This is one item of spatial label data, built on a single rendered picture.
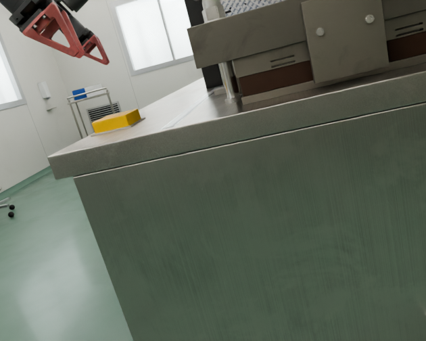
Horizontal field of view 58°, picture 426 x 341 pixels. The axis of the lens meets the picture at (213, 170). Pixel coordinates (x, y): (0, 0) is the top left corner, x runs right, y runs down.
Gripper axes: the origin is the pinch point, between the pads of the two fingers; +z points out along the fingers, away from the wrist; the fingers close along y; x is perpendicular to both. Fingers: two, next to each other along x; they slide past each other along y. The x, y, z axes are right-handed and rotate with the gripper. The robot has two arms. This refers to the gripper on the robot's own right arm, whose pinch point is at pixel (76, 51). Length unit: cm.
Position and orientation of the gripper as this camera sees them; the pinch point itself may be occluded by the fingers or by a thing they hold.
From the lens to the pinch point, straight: 72.7
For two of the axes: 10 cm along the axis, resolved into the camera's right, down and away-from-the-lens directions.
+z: 6.8, 6.7, 2.8
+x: -7.1, 7.0, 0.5
